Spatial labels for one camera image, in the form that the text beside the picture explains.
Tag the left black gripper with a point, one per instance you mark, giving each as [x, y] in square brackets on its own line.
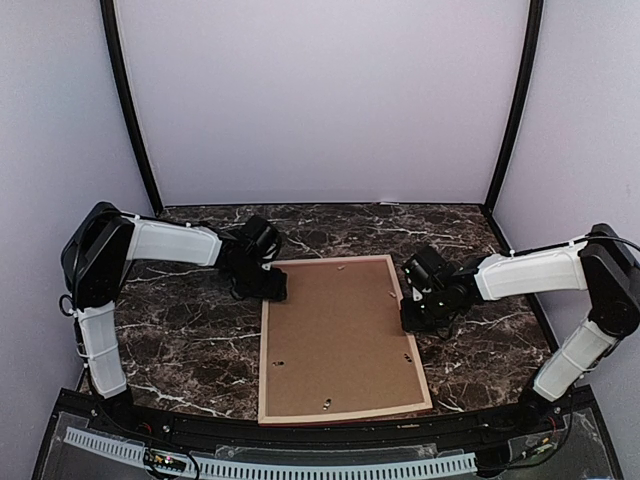
[274, 289]

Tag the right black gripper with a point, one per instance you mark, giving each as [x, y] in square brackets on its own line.
[412, 324]

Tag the brown cardboard backing board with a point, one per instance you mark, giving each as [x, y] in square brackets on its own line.
[340, 340]

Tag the pink wooden picture frame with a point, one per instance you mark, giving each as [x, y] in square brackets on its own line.
[345, 412]

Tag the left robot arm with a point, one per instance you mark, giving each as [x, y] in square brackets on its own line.
[97, 258]

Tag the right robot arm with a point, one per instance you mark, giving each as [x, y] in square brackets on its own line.
[600, 263]

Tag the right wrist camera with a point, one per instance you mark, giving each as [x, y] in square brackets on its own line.
[419, 293]

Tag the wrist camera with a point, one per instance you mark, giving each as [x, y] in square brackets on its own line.
[419, 293]
[265, 257]

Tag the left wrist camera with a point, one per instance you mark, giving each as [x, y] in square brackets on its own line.
[265, 257]

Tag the black front rail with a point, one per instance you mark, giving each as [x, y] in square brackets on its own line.
[488, 428]

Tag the white slotted cable duct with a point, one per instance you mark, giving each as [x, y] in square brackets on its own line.
[254, 463]

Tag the left black corner post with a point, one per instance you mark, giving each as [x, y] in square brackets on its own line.
[128, 109]

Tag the black corner post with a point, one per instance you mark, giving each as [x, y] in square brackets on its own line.
[128, 109]
[524, 74]

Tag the right black corner post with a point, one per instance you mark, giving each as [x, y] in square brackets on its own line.
[524, 74]

